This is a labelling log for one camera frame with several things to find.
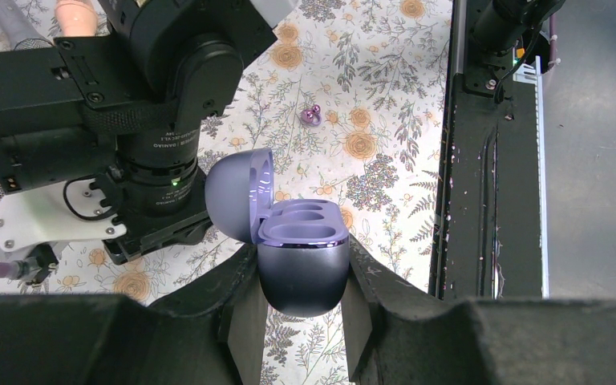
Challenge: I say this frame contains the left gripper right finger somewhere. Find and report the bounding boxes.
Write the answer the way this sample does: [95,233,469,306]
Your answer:
[341,239,616,384]

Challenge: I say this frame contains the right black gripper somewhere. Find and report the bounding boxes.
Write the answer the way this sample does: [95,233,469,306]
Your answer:
[103,169,212,265]

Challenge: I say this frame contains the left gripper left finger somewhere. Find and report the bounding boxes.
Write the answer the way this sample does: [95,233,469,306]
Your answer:
[0,245,267,384]

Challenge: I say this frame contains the blue-grey earbud case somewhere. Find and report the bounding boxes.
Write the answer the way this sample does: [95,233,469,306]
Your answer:
[205,148,350,318]

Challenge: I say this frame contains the purple earbuds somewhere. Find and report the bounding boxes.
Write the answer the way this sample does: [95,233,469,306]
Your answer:
[299,104,322,127]

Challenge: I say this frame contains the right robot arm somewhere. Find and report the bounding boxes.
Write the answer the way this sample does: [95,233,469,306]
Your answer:
[0,1,297,265]

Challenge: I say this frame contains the pink microphone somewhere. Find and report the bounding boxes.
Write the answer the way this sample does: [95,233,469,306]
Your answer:
[55,0,99,37]

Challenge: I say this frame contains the grey microphone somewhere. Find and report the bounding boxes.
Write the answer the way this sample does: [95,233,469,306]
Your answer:
[0,0,52,51]

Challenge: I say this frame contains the floral patterned table mat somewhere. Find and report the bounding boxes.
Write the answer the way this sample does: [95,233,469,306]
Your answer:
[0,0,453,385]

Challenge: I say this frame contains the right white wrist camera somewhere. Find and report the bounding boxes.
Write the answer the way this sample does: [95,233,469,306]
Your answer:
[0,178,126,285]

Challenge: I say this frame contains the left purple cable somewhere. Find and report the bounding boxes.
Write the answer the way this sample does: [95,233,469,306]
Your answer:
[547,13,560,67]

